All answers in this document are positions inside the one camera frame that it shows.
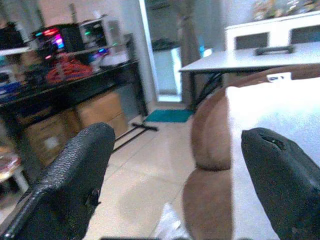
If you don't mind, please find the small light cardboard box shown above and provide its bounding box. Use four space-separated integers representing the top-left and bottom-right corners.
109 114 130 137

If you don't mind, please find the teal floor mat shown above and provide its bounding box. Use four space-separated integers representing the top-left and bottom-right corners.
145 109 195 123

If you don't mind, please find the pink pillow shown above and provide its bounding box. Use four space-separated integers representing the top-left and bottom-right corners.
226 77 320 240

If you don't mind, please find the white cabinet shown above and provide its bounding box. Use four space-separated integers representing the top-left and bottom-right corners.
224 11 320 51

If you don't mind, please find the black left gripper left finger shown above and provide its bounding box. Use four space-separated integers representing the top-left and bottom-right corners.
0 122 116 240

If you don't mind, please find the dark labelled cardboard box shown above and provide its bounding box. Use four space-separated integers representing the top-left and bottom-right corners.
24 114 81 166

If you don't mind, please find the black shelf desk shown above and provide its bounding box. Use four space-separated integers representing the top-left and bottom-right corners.
0 23 160 176

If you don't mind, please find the black computer with coloured lights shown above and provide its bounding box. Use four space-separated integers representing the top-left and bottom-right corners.
32 24 86 61

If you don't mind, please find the black remote controller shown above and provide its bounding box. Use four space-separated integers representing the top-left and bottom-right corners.
254 45 295 56

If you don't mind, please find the round brown plush sofa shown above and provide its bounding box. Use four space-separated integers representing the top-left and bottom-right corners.
182 65 320 240

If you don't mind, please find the clear bag of goods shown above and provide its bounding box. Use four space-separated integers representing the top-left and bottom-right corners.
0 146 22 181

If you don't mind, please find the white table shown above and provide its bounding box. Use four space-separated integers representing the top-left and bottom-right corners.
179 42 320 112

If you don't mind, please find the large light cardboard box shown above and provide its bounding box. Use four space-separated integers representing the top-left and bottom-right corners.
76 92 123 123

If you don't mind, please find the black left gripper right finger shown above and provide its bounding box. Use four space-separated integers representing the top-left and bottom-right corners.
241 127 320 240

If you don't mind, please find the orange cable bundle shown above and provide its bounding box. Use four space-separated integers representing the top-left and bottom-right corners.
46 56 93 85

